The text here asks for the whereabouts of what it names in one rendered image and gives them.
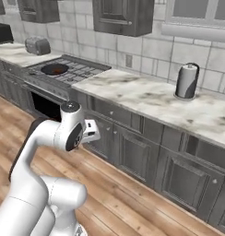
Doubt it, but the black oven door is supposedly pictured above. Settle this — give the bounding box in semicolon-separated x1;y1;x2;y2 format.
25;88;72;123

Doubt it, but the dark grey cupboard door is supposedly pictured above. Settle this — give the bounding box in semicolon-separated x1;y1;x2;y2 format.
156;147;225;223
208;176;225;235
82;112;116;164
112;124;160;189

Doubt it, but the black frying pan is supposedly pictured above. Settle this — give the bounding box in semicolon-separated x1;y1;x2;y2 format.
40;63;70;77

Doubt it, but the grey wall socket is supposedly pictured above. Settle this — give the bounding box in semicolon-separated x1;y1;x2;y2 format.
124;53;134;69

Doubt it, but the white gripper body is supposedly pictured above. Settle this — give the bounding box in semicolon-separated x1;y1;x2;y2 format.
82;130;101;145

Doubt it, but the dark grey base cupboard run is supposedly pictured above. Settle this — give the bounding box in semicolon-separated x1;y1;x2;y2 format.
0;57;33;112

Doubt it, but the dark grey drawer front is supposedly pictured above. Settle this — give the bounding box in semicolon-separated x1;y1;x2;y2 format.
88;96;145;134
184;135;225;171

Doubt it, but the window with white frame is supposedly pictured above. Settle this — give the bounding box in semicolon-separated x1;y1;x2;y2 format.
161;0;225;44

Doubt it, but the black microwave oven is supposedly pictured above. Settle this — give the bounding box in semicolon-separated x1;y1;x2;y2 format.
0;22;15;47

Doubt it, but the paper towel roll on holder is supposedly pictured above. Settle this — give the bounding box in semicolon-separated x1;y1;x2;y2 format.
173;62;201;101

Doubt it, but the brown chicken drumstick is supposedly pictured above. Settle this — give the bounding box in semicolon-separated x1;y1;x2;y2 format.
51;67;65;76

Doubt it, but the grey kitchen range with hob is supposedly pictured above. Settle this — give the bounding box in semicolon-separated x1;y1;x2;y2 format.
21;53;113;123

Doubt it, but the grey toaster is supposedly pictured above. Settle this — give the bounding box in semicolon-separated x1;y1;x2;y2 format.
24;36;52;56

